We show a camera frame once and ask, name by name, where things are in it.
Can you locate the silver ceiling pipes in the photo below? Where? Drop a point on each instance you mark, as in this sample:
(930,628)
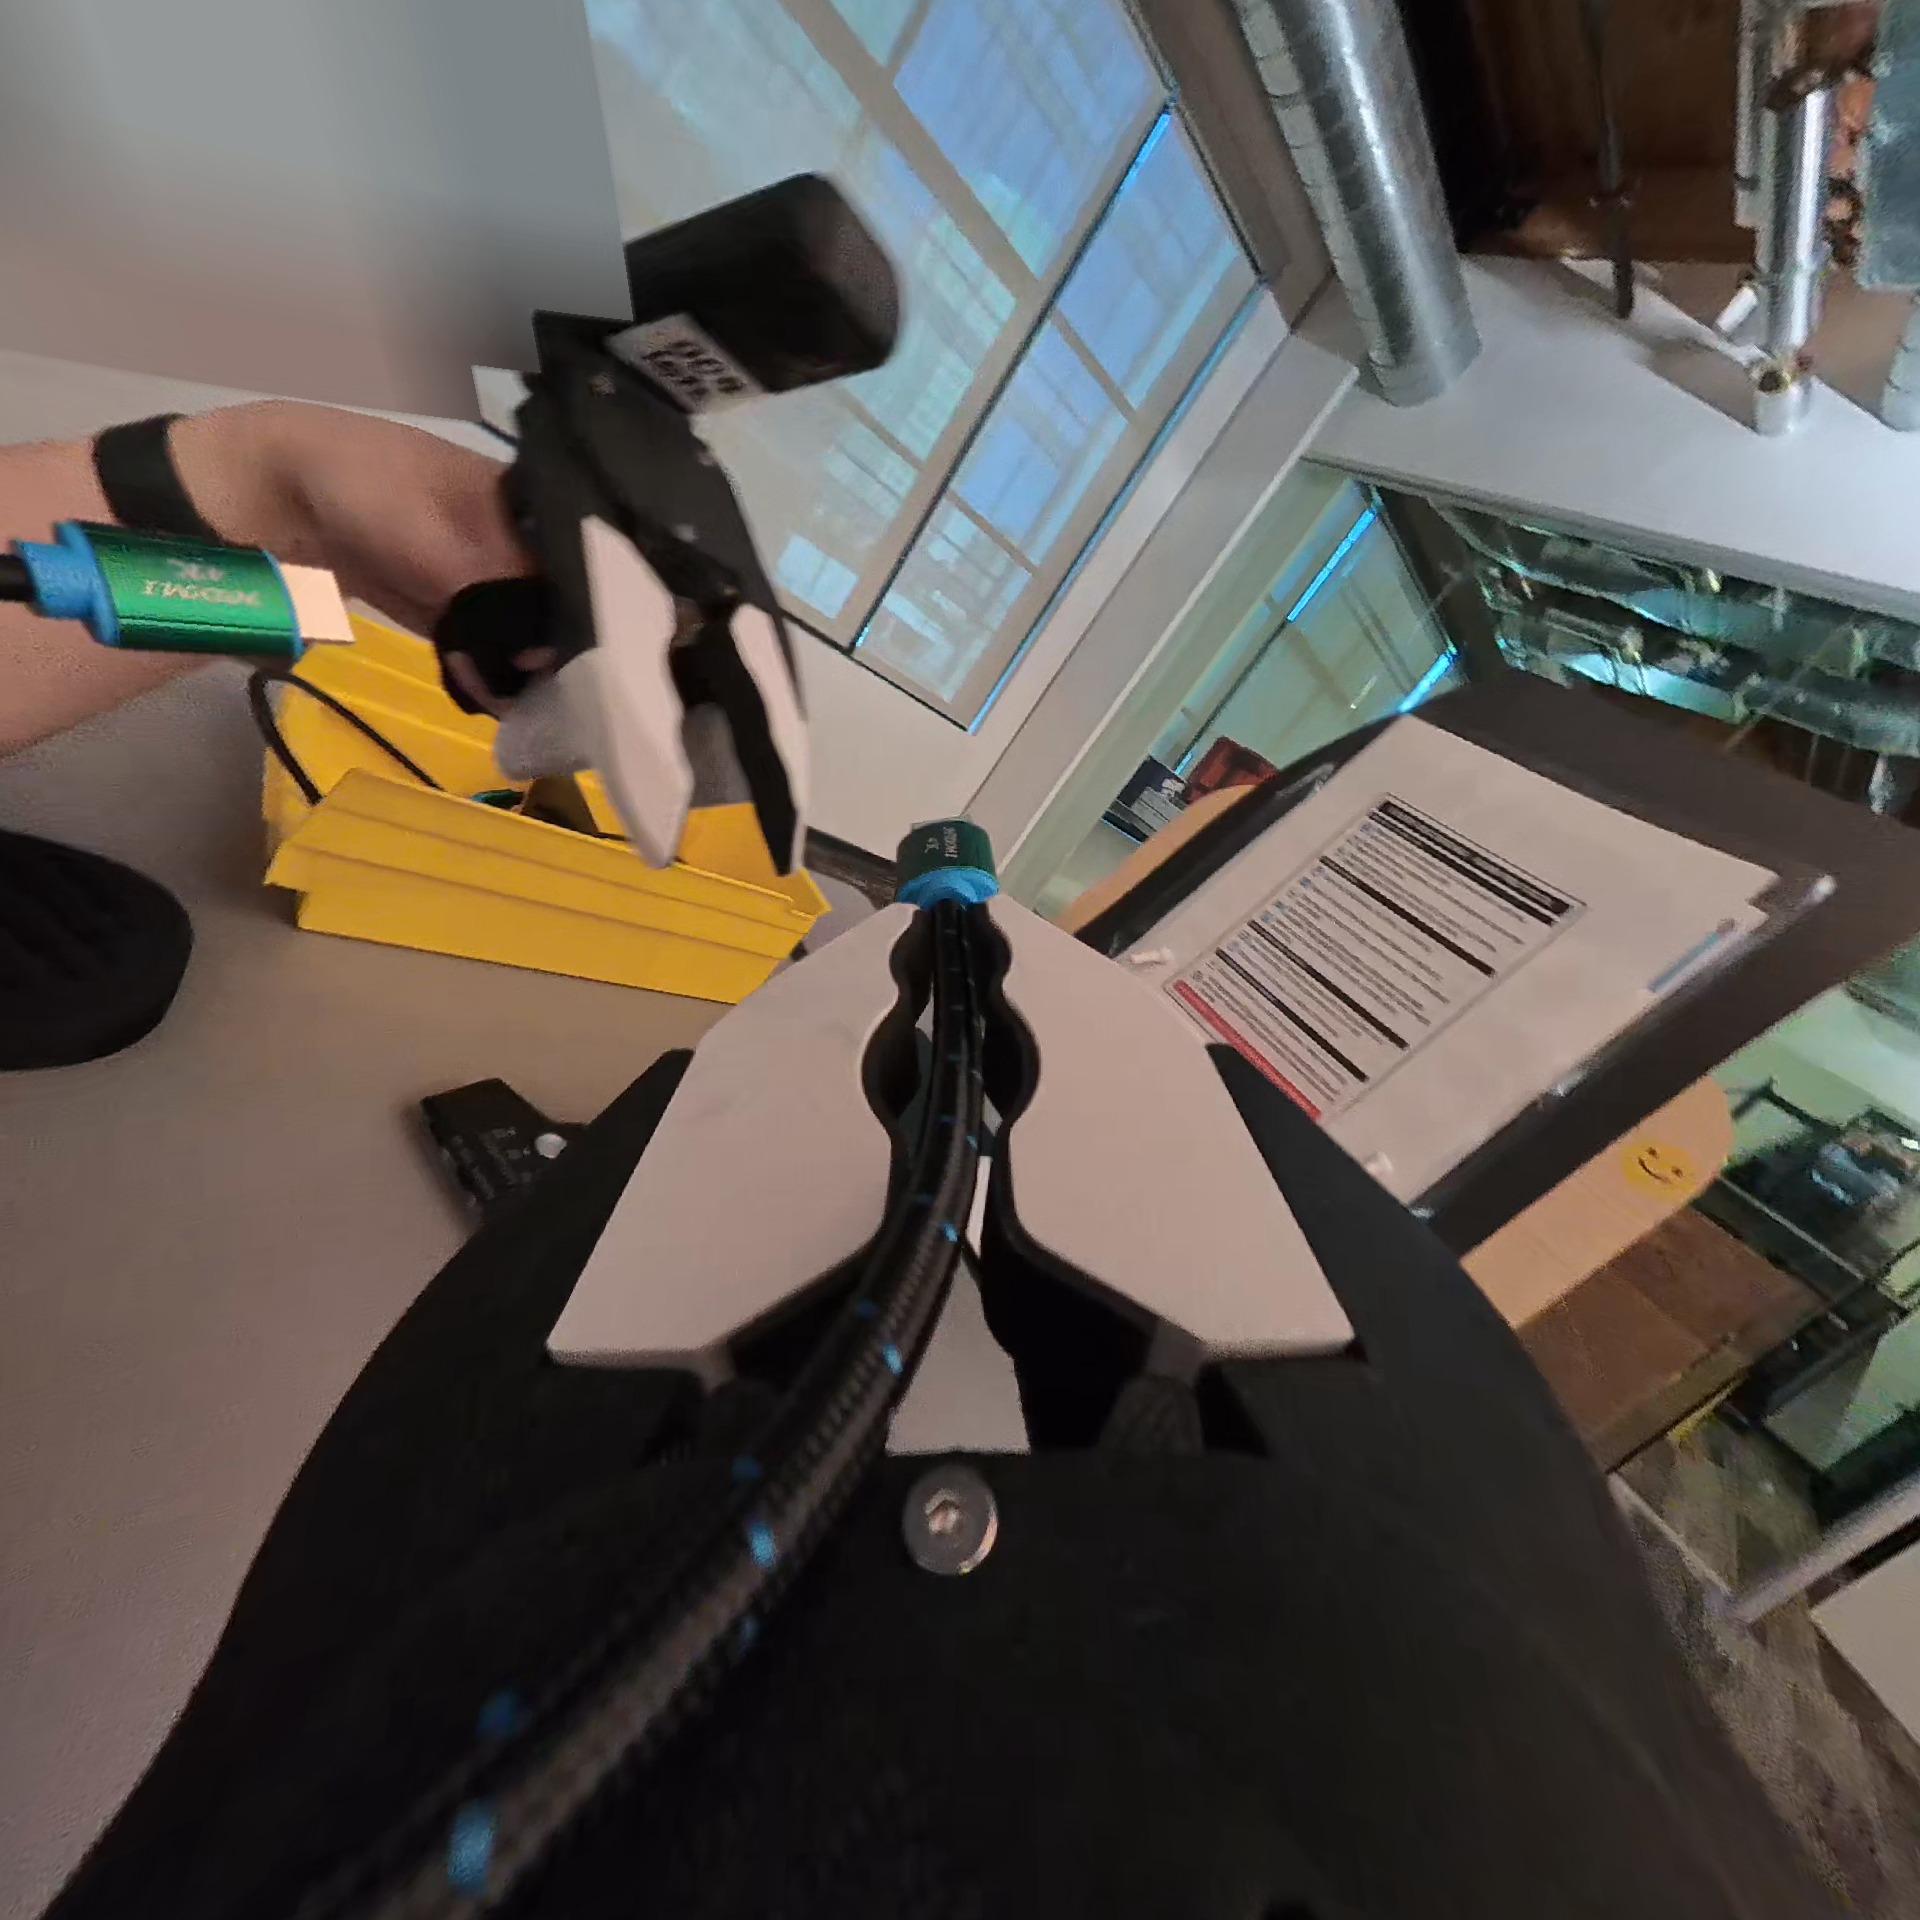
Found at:
(1792,224)

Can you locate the black wristband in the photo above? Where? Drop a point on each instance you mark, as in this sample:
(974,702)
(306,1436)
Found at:
(151,480)

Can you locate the red and blue box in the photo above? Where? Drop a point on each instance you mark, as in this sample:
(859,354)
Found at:
(1201,773)

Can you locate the large window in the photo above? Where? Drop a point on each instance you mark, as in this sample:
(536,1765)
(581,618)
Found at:
(974,224)

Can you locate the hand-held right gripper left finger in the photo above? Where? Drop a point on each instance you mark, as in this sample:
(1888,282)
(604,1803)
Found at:
(721,1184)

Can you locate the wooden rimmed instruction sign board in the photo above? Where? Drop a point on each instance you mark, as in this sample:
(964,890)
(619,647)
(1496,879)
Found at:
(1424,931)

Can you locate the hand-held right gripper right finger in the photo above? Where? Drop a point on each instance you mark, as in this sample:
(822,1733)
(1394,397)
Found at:
(1170,1200)

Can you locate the yellow plastic bin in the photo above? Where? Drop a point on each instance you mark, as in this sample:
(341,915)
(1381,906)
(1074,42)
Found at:
(525,900)

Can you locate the black ribbed pad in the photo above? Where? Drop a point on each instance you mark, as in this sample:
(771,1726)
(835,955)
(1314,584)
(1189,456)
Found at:
(74,961)

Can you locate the person's left forearm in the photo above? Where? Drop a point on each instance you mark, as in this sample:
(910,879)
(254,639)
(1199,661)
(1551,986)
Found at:
(74,690)

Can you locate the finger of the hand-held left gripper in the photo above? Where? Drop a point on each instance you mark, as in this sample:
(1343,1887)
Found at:
(772,690)
(639,690)

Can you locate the person's left hand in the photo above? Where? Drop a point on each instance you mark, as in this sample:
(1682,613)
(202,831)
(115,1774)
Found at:
(374,494)

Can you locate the silver ventilation duct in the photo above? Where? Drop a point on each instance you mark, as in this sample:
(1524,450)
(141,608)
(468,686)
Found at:
(1351,181)

